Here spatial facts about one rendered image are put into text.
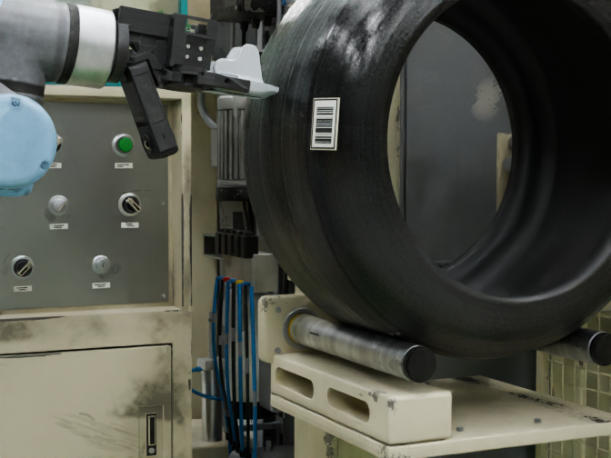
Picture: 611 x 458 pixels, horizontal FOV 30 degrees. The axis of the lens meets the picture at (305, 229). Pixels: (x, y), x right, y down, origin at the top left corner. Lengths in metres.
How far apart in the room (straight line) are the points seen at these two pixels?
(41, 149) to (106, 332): 0.81
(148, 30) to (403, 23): 0.30
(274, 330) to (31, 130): 0.66
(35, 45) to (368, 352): 0.56
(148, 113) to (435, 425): 0.51
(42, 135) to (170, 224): 0.86
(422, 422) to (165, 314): 0.66
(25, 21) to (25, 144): 0.20
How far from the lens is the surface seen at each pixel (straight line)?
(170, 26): 1.34
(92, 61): 1.29
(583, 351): 1.55
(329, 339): 1.55
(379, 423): 1.40
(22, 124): 1.12
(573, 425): 1.53
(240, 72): 1.37
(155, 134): 1.33
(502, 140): 2.02
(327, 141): 1.31
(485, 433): 1.47
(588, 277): 1.51
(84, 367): 1.89
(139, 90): 1.32
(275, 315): 1.67
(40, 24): 1.28
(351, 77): 1.33
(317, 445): 1.80
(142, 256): 1.95
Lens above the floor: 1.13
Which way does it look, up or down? 3 degrees down
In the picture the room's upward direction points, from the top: straight up
